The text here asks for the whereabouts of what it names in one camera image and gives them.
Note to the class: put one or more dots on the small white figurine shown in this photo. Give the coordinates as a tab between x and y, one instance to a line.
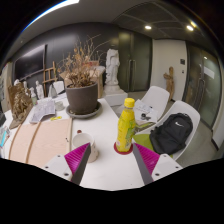
39	90

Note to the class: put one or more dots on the wooden figure by wall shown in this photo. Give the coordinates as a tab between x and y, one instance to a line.
169	81

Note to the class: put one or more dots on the dried plant in dark pot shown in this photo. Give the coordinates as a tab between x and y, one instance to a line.
81	98

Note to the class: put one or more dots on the small yellow tape strip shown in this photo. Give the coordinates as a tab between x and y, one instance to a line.
56	118

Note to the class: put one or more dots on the white chair with backpack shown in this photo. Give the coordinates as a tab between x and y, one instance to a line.
183	108

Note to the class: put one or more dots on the white mug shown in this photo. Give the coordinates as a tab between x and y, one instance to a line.
83	139

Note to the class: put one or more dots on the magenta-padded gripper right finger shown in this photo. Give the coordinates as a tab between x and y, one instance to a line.
163	165

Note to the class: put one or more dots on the long ceiling light strip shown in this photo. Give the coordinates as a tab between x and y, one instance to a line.
50	10

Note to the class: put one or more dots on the white chair with papers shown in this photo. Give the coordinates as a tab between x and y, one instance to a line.
156	95

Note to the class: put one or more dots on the plain white chair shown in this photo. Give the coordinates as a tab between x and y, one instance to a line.
60	87

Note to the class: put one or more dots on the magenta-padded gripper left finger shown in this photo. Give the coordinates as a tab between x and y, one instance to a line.
59	165

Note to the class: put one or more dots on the black backpack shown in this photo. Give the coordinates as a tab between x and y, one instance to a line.
171	133

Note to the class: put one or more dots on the yellow drink bottle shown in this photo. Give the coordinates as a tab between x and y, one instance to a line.
125	130

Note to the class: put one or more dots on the flat round red coaster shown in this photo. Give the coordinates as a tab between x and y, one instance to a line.
121	152

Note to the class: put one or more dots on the wooden easel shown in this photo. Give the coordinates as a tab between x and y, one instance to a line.
50	75

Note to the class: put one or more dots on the white statue pedestal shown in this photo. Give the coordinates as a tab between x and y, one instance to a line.
115	96

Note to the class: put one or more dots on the small white cup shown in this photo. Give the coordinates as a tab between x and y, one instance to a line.
59	105

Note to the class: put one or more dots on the dark wall screen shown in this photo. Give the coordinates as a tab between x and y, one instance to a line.
30	61

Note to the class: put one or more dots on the light wooden board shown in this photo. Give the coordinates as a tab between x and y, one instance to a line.
43	140

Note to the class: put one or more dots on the green seat cushion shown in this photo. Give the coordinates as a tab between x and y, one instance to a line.
143	141

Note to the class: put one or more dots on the dark wall switch panel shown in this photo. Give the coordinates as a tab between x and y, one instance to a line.
182	61

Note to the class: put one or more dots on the stack of papers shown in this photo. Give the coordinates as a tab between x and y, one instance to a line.
145	111

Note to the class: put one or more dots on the round ceiling spot light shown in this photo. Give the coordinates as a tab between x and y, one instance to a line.
190	28
148	27

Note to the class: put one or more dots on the white standing statue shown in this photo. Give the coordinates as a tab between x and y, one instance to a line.
112	66

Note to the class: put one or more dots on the teal plastic packet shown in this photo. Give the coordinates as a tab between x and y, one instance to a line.
4	136

